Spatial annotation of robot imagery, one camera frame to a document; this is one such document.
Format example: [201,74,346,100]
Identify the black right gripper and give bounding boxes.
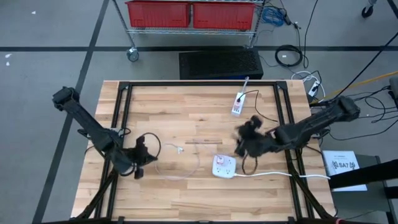
[232,125,278,159]

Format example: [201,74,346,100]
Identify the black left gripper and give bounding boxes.
[123,145,159,180]

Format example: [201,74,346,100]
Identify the white square power strip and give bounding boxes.
[211,154,238,180]

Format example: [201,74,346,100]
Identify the white braided USB cable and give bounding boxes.
[154,142,218,182]

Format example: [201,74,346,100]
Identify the black perforated floor box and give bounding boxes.
[178,49,264,80]

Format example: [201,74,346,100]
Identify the white floor power strip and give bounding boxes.
[307,80,322,98]

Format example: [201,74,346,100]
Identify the white paper sheet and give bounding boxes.
[322,150,369,192]

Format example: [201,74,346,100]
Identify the red plastic storage bin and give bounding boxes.
[125,0,192,29]
[192,1,256,30]

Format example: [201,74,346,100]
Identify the black beam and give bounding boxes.
[328,158,398,190]

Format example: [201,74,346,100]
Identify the grey side table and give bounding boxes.
[329,154,390,224]

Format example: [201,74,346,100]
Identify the thin black pole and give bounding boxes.
[334,39,398,101]

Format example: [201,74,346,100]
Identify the black caster wheel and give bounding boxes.
[360,0,376,19]

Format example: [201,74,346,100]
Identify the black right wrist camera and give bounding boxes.
[245,114,265,133]

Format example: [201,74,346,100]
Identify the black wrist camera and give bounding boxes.
[136,134,147,151]
[245,114,265,133]

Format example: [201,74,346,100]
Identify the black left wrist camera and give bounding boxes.
[136,134,147,151]

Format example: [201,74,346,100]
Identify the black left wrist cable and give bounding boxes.
[118,126,162,177]

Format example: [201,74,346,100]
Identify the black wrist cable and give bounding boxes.
[118,126,162,177]
[241,152,260,176]

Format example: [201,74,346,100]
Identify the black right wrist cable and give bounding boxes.
[241,152,260,176]

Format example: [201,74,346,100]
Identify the white power strip cord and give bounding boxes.
[233,170,331,181]

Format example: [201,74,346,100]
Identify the black power cable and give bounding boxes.
[237,89,280,123]

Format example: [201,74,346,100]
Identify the short white cord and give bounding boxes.
[241,76,251,94]

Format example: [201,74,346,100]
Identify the black table frame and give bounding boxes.
[40,80,340,224]

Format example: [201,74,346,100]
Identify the black cable coil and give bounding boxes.
[274,44,304,68]

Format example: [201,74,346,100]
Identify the white floor cable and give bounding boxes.
[290,70,326,101]

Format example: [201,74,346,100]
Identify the red bins on wire shelf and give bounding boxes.
[111,0,268,63]

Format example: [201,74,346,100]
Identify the yellow cable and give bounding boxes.
[310,70,398,105]

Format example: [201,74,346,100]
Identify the blue cable coil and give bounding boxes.
[261,6,285,27]

